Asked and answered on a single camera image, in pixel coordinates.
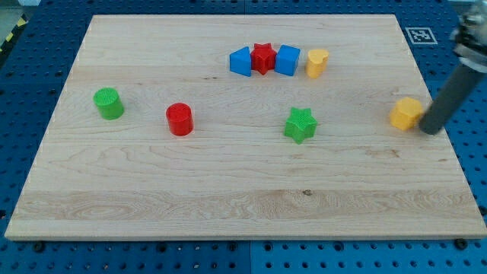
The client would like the green star block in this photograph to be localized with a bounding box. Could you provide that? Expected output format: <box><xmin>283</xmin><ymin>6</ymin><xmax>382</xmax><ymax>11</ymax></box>
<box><xmin>284</xmin><ymin>107</ymin><xmax>317</xmax><ymax>144</ymax></box>

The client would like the wooden board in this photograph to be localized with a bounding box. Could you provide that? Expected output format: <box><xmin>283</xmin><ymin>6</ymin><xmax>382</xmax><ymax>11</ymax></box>
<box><xmin>5</xmin><ymin>14</ymin><xmax>486</xmax><ymax>241</ymax></box>

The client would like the green cylinder block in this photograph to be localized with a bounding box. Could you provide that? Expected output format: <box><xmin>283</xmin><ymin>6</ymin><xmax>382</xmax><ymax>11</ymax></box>
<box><xmin>93</xmin><ymin>87</ymin><xmax>125</xmax><ymax>120</ymax></box>

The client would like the yellow heart block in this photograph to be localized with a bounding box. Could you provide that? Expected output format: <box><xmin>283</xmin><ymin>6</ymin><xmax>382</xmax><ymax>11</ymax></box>
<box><xmin>305</xmin><ymin>49</ymin><xmax>329</xmax><ymax>78</ymax></box>

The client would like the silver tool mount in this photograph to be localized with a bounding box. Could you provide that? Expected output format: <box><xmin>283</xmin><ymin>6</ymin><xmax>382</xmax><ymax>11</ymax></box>
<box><xmin>452</xmin><ymin>0</ymin><xmax>486</xmax><ymax>73</ymax></box>

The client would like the white fiducial marker tag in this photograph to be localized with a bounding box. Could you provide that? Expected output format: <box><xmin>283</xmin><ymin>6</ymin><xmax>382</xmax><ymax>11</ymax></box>
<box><xmin>406</xmin><ymin>27</ymin><xmax>438</xmax><ymax>45</ymax></box>

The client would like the red cylinder block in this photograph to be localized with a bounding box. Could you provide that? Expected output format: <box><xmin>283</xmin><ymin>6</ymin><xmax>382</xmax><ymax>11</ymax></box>
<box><xmin>166</xmin><ymin>103</ymin><xmax>193</xmax><ymax>136</ymax></box>

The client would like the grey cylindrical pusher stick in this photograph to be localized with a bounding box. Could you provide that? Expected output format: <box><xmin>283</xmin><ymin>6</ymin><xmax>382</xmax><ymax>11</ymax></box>
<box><xmin>419</xmin><ymin>63</ymin><xmax>485</xmax><ymax>135</ymax></box>

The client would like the red star block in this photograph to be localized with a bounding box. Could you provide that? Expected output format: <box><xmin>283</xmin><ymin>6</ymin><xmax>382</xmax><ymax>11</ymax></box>
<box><xmin>250</xmin><ymin>43</ymin><xmax>277</xmax><ymax>75</ymax></box>

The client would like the blue cube block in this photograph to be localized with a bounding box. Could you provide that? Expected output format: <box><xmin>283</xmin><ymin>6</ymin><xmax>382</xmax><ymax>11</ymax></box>
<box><xmin>274</xmin><ymin>45</ymin><xmax>301</xmax><ymax>76</ymax></box>

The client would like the blue triangle block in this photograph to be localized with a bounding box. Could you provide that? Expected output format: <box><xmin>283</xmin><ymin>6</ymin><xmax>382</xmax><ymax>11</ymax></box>
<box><xmin>229</xmin><ymin>46</ymin><xmax>251</xmax><ymax>77</ymax></box>

